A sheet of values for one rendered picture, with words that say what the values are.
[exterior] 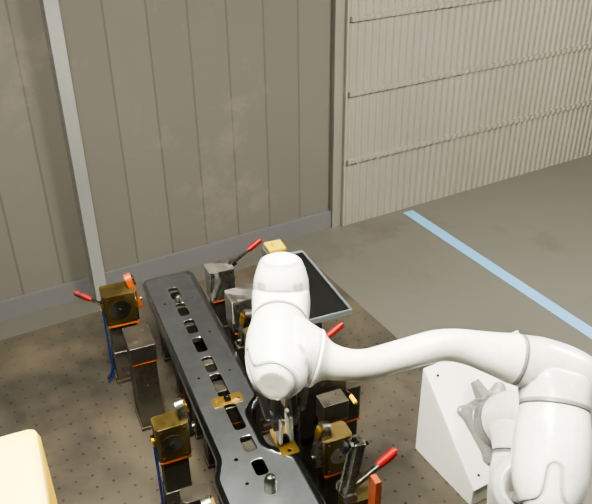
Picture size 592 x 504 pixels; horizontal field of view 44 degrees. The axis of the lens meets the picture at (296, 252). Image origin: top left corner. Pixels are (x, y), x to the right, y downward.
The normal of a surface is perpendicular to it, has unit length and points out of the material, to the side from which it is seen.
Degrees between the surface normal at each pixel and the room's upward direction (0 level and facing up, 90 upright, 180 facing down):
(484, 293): 0
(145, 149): 90
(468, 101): 90
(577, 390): 38
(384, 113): 90
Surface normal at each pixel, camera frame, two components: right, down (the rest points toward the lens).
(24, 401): -0.01, -0.86
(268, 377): -0.14, 0.52
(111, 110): 0.49, 0.44
